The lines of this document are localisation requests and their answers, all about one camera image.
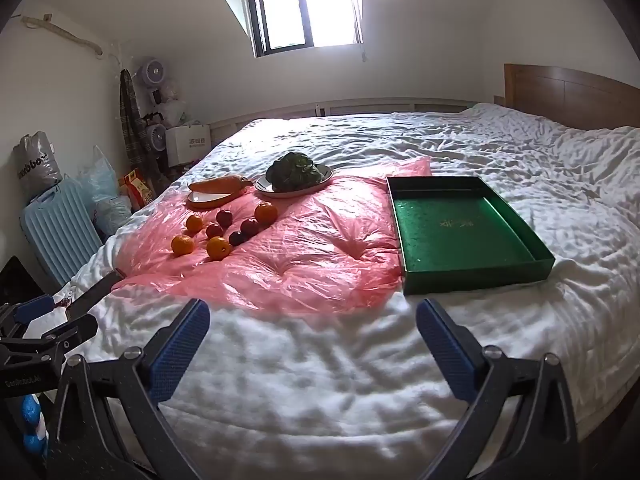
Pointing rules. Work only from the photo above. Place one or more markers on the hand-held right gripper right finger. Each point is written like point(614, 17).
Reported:
point(445, 350)

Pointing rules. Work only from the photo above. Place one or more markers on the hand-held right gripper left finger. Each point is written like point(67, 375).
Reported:
point(182, 345)

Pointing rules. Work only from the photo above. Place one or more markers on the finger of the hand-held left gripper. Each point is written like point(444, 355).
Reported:
point(32, 308)
point(70, 335)

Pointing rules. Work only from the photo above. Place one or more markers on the orange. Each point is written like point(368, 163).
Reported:
point(264, 211)
point(218, 248)
point(194, 222)
point(182, 245)

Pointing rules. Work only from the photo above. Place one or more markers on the red apple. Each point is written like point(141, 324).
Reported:
point(214, 230)
point(224, 217)

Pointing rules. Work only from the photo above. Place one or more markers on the dark purple plum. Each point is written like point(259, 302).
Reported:
point(236, 238)

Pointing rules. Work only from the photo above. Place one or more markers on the green tray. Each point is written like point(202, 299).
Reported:
point(450, 230)

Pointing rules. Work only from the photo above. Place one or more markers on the blue white cloth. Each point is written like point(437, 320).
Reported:
point(31, 410)

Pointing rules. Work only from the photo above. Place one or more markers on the light blue suitcase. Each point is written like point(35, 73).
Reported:
point(60, 225)

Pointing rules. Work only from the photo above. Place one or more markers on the dark red plum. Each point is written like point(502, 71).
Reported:
point(249, 226)

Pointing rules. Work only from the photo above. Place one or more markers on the light blue plastic bag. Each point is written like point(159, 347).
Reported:
point(102, 180)

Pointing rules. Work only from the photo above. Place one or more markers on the small white plate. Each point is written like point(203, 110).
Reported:
point(210, 201)

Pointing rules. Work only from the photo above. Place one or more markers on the grey bag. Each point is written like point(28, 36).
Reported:
point(37, 160)

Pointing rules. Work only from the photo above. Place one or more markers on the red yellow box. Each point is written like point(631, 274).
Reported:
point(137, 187)

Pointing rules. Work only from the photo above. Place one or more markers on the carrot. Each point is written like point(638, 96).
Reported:
point(217, 185)

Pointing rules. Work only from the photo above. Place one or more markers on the pink plastic sheet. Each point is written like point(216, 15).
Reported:
point(310, 240)

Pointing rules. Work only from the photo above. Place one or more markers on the white plate with grey rim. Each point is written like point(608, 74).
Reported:
point(265, 190)

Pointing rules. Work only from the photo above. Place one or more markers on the white cardboard box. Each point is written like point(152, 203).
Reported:
point(190, 145)

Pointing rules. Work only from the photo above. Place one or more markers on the green leafy vegetable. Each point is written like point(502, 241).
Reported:
point(292, 172)

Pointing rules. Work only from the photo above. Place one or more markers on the small white fan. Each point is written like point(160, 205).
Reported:
point(156, 136)
point(150, 72)

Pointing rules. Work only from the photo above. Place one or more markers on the plaid scarf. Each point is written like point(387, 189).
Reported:
point(131, 115)

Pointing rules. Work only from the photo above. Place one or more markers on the white plastic bags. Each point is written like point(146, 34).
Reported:
point(172, 107)

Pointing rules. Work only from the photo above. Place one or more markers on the wooden headboard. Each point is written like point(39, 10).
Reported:
point(550, 90)

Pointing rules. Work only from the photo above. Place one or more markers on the window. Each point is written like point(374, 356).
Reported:
point(280, 10)

